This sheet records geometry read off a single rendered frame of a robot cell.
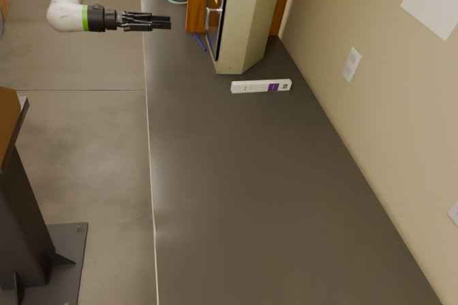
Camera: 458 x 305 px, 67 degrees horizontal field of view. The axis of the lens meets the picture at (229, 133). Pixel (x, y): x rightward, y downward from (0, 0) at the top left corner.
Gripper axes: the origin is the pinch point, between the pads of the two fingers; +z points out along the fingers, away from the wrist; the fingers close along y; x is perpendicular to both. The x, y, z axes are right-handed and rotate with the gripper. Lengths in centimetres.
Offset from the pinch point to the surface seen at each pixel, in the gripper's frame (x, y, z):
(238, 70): 18.1, -4.5, 32.8
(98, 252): 114, -30, -32
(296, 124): 20, -37, 49
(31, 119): 115, 76, -83
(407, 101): -9, -60, 67
